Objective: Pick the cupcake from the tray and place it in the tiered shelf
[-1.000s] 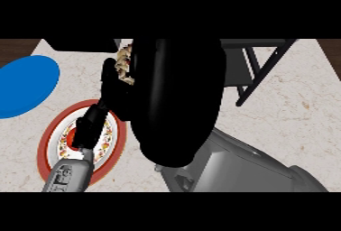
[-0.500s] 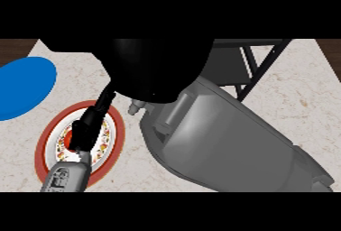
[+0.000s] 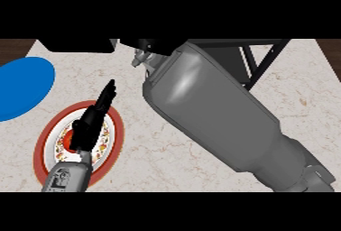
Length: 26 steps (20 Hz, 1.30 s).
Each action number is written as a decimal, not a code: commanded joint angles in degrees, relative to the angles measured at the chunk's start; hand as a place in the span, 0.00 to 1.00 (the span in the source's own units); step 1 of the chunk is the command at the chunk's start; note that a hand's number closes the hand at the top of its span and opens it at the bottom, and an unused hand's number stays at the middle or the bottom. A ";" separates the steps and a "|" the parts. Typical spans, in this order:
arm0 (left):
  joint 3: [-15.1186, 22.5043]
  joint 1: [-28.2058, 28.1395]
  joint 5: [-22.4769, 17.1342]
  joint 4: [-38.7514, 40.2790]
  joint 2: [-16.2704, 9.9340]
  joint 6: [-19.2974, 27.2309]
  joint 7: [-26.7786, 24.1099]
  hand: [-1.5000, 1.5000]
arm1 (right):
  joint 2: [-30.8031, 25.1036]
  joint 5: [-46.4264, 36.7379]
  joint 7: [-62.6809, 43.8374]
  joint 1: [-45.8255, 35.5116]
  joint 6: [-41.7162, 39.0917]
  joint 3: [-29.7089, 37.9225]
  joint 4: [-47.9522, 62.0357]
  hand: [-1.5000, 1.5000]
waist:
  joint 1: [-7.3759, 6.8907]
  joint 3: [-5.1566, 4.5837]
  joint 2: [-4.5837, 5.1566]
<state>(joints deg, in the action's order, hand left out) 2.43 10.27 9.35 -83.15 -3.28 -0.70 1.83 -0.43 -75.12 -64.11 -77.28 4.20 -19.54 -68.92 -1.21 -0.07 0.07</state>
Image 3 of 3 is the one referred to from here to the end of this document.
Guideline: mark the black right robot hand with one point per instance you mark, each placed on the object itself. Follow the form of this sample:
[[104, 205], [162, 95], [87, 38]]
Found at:
[[152, 44]]

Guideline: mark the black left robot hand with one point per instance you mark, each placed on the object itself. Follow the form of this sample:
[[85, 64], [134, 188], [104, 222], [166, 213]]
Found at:
[[90, 123]]

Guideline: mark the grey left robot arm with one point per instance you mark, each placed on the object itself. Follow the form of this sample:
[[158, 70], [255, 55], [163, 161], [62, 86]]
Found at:
[[66, 176]]

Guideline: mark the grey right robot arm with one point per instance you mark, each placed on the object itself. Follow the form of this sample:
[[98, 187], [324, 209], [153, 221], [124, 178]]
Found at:
[[212, 114]]

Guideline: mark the black tiered shelf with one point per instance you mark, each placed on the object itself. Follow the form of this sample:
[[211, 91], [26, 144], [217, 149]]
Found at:
[[261, 64]]

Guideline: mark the red rimmed patterned plate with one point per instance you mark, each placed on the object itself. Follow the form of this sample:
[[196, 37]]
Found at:
[[112, 141]]

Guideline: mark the black appliance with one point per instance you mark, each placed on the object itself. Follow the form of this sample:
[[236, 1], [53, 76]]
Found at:
[[76, 45]]

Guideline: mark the blue oval placemat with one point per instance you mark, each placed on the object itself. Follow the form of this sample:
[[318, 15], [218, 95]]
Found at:
[[22, 87]]

